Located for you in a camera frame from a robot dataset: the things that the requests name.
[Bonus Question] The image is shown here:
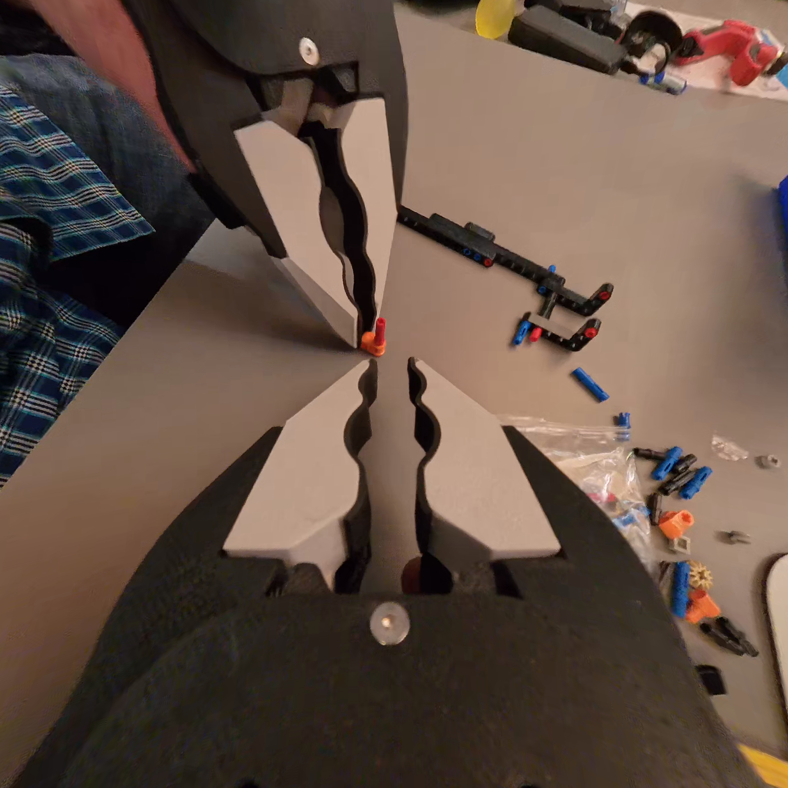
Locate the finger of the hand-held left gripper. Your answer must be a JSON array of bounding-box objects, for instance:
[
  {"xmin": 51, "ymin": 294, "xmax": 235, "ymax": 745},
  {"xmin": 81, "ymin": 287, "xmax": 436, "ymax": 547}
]
[
  {"xmin": 234, "ymin": 117, "xmax": 364, "ymax": 352},
  {"xmin": 308, "ymin": 97, "xmax": 399, "ymax": 334}
]

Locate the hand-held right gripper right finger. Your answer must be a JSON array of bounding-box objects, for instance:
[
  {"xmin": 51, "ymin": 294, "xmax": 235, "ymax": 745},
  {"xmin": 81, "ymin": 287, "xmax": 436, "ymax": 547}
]
[{"xmin": 406, "ymin": 357, "xmax": 562, "ymax": 593}]

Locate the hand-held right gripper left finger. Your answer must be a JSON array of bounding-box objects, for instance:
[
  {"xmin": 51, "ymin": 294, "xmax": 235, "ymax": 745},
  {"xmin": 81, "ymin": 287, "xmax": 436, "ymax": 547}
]
[{"xmin": 222, "ymin": 359, "xmax": 379, "ymax": 595}]

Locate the clear bag of brick parts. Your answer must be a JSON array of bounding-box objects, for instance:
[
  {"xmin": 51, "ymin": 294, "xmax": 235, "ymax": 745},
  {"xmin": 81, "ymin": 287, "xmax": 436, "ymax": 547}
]
[{"xmin": 499, "ymin": 414, "xmax": 662, "ymax": 570}]

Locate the black brick beam assembly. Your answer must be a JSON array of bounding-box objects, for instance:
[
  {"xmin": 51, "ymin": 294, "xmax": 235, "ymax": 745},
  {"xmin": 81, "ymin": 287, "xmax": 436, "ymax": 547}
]
[{"xmin": 397, "ymin": 206, "xmax": 615, "ymax": 353}]

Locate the person's left forearm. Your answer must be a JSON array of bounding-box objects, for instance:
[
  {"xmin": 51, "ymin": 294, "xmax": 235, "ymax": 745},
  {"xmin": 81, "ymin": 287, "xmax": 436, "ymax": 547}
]
[{"xmin": 27, "ymin": 0, "xmax": 199, "ymax": 176}]

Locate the grey desk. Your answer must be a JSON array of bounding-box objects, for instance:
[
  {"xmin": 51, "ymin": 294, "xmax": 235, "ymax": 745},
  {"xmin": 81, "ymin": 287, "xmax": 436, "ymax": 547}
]
[{"xmin": 0, "ymin": 0, "xmax": 788, "ymax": 788}]

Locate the group of loose black pins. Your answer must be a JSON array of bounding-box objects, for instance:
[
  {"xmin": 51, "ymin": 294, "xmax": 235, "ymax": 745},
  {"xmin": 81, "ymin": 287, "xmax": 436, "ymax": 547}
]
[{"xmin": 633, "ymin": 446, "xmax": 759, "ymax": 658}]

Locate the yellow translucent disc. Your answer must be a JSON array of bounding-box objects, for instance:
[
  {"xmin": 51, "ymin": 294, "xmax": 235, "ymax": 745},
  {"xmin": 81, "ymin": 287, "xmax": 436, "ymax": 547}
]
[{"xmin": 477, "ymin": 0, "xmax": 518, "ymax": 39}]

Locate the person's plaid shirt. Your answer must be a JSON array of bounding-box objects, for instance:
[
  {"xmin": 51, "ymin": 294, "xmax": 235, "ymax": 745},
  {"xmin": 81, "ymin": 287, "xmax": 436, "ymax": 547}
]
[{"xmin": 0, "ymin": 86, "xmax": 156, "ymax": 488}]

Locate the black rectangular block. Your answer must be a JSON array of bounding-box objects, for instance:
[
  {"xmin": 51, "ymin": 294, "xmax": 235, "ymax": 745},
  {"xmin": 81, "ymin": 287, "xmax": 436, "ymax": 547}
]
[{"xmin": 508, "ymin": 6, "xmax": 625, "ymax": 75}]

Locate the black round object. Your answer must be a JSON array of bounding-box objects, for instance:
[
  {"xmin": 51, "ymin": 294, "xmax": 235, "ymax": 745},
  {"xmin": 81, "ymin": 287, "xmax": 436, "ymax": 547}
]
[{"xmin": 622, "ymin": 11, "xmax": 683, "ymax": 73}]

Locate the white holder stand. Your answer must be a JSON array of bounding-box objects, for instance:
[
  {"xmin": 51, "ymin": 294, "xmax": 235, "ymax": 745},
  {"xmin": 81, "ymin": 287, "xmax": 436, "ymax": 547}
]
[{"xmin": 765, "ymin": 553, "xmax": 788, "ymax": 709}]

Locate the red and black tool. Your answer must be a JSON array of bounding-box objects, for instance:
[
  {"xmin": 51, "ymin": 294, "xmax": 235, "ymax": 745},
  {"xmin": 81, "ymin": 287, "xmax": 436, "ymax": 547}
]
[{"xmin": 616, "ymin": 3, "xmax": 788, "ymax": 96}]

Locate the red plastic tool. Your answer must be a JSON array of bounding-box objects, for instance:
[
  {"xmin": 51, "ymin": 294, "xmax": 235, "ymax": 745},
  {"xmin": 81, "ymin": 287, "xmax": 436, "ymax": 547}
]
[{"xmin": 674, "ymin": 18, "xmax": 788, "ymax": 87}]

